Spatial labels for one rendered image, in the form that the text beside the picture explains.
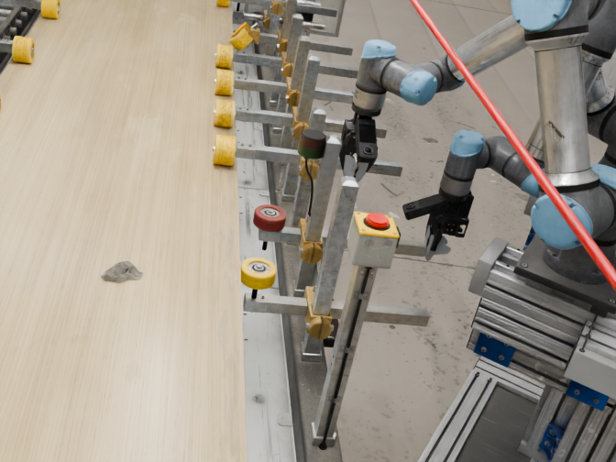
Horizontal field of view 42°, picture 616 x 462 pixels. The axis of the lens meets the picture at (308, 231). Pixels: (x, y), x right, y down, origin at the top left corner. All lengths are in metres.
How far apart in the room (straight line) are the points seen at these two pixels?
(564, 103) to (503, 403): 1.37
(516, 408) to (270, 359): 1.03
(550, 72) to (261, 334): 0.96
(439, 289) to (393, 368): 0.64
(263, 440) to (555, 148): 0.85
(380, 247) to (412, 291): 2.13
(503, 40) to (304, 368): 0.84
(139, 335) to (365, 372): 1.56
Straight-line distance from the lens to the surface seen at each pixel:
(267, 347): 2.01
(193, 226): 1.90
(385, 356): 3.10
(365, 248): 1.37
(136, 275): 1.71
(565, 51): 1.59
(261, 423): 1.82
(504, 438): 2.62
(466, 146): 1.95
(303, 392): 1.79
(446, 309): 3.46
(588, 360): 1.75
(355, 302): 1.46
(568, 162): 1.61
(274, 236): 2.01
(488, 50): 1.82
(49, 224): 1.87
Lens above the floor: 1.89
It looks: 30 degrees down
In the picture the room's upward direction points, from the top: 12 degrees clockwise
